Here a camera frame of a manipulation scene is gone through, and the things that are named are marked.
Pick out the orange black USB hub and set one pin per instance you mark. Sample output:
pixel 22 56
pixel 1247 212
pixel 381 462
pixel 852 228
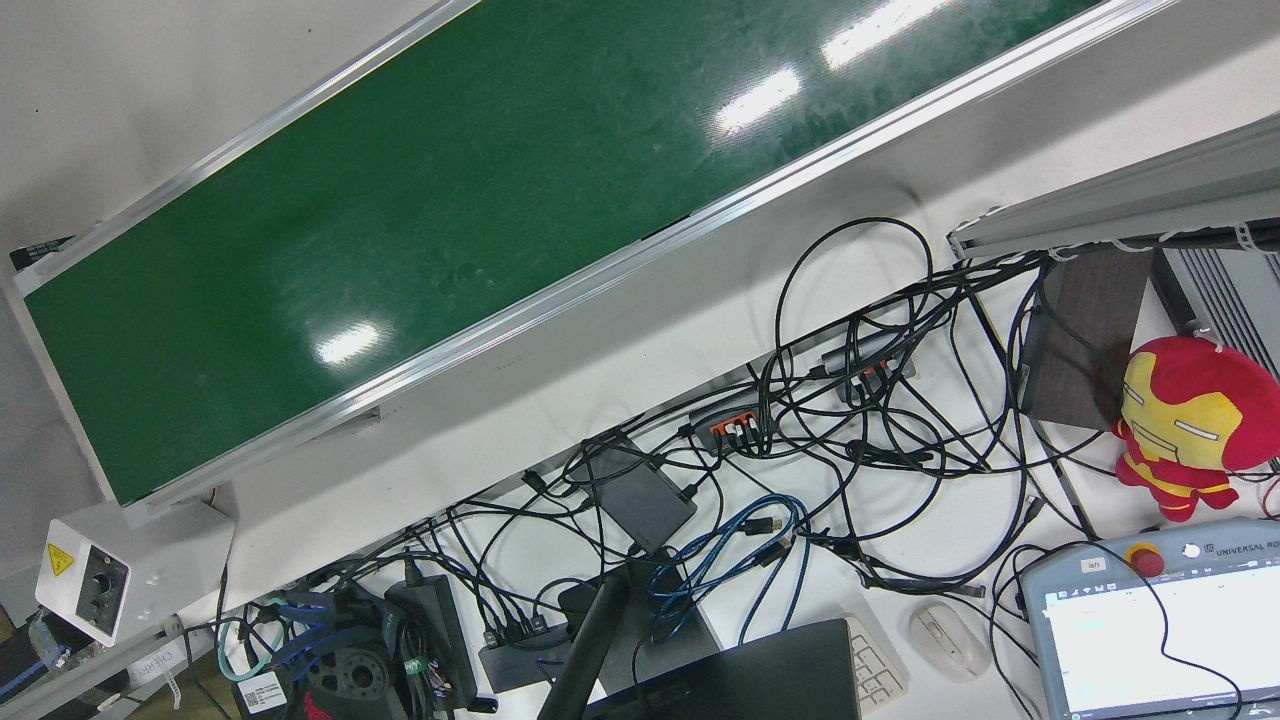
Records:
pixel 733 424

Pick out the dark grey power adapter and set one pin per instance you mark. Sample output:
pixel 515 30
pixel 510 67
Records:
pixel 640 500

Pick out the grey USB hub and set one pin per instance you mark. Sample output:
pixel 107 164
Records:
pixel 868 362

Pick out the green conveyor belt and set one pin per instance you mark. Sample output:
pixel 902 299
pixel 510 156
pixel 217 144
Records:
pixel 450 200

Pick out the black monitor pole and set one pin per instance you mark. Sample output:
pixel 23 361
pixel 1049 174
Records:
pixel 590 640

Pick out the black laptop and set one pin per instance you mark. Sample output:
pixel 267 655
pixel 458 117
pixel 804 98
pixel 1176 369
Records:
pixel 750 675

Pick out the black power brick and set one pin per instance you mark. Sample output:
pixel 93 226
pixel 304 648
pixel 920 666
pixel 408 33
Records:
pixel 430 630

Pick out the white keyboard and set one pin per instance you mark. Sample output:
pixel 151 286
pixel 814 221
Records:
pixel 876 665

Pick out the white computer mouse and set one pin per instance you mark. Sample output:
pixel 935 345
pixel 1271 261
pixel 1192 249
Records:
pixel 947 642

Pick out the black device red logo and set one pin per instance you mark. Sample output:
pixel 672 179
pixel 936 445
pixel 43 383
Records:
pixel 345 685

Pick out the dark brown panel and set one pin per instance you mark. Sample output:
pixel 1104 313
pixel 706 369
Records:
pixel 1085 340

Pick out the white QR code label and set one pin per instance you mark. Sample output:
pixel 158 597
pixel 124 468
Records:
pixel 262 693

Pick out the white conveyor control box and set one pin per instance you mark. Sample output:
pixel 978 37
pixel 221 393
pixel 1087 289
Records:
pixel 160 555

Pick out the red yellow superhero plush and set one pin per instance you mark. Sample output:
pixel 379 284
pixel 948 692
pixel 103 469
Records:
pixel 1190 400

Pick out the grey robot teach pendant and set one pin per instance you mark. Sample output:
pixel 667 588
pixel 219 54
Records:
pixel 1150 640

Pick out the ribbed grey metal box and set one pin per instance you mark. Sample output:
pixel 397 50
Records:
pixel 1225 290

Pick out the aluminium frame profile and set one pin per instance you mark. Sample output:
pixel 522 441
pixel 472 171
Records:
pixel 1120 200

